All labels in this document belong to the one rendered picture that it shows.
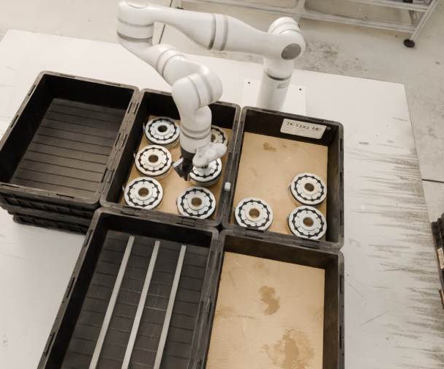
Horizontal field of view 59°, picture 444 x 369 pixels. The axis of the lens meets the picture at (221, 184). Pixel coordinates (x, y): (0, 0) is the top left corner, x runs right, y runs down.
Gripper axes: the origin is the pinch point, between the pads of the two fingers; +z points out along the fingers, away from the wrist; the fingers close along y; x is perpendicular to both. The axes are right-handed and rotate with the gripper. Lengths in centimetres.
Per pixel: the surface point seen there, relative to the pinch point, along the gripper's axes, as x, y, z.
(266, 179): 11.6, -17.5, 4.2
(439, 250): 61, -95, 69
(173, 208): 4.5, 9.6, 4.2
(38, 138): -36.8, 29.8, 4.5
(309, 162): 14.3, -32.3, 4.2
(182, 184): -0.4, 3.6, 4.2
